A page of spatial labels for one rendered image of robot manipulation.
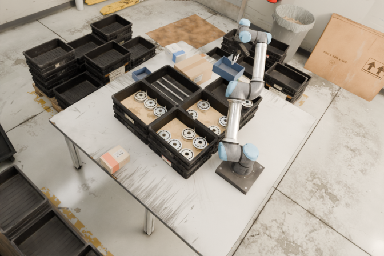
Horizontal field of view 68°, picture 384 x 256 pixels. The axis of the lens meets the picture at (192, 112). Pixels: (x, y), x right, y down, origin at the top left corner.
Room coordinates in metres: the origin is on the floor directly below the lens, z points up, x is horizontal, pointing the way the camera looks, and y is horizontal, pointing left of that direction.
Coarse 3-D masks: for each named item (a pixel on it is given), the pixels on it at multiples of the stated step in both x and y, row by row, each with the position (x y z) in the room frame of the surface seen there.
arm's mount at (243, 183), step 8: (224, 168) 1.11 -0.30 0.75; (232, 168) 1.12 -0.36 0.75; (256, 168) 1.17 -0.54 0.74; (264, 168) 1.18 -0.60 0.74; (224, 176) 1.05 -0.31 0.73; (232, 176) 1.06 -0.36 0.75; (240, 176) 1.07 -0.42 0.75; (248, 176) 1.09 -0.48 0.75; (256, 176) 1.10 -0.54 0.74; (232, 184) 1.02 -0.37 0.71; (240, 184) 1.01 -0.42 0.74; (248, 184) 1.03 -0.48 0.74
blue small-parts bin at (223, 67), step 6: (222, 60) 1.87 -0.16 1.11; (228, 60) 1.86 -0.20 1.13; (216, 66) 1.74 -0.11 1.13; (222, 66) 1.83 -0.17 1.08; (228, 66) 1.85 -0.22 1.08; (234, 66) 1.82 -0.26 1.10; (240, 66) 1.80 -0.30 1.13; (216, 72) 1.73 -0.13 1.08; (222, 72) 1.71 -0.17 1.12; (228, 72) 1.78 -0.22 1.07; (234, 72) 1.79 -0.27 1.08; (240, 72) 1.72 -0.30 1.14; (228, 78) 1.68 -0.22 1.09; (234, 78) 1.66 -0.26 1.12
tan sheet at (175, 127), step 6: (174, 120) 1.39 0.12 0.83; (168, 126) 1.32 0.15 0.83; (174, 126) 1.33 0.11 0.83; (180, 126) 1.34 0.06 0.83; (186, 126) 1.35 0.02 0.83; (156, 132) 1.25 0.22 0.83; (174, 132) 1.28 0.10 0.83; (180, 132) 1.29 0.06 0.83; (174, 138) 1.22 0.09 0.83; (180, 138) 1.23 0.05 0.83; (186, 144) 1.19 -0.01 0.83; (192, 150) 1.15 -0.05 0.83
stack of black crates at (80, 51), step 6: (84, 36) 2.68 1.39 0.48; (90, 36) 2.75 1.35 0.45; (72, 42) 2.53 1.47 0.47; (78, 42) 2.60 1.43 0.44; (84, 42) 2.66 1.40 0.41; (90, 42) 2.72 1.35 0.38; (96, 42) 2.70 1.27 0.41; (102, 42) 2.64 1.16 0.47; (78, 48) 2.57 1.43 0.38; (84, 48) 2.59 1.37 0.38; (90, 48) 2.61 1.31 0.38; (78, 54) 2.46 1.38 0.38; (78, 60) 2.29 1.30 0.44; (84, 60) 2.35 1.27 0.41; (78, 66) 2.28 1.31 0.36; (84, 66) 2.34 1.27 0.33; (78, 72) 2.30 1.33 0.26
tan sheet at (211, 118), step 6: (192, 108) 1.55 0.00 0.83; (210, 108) 1.59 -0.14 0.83; (198, 114) 1.50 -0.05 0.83; (204, 114) 1.51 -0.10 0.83; (210, 114) 1.52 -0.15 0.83; (216, 114) 1.53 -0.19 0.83; (198, 120) 1.44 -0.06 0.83; (204, 120) 1.45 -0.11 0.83; (210, 120) 1.46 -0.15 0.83; (216, 120) 1.47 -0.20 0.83
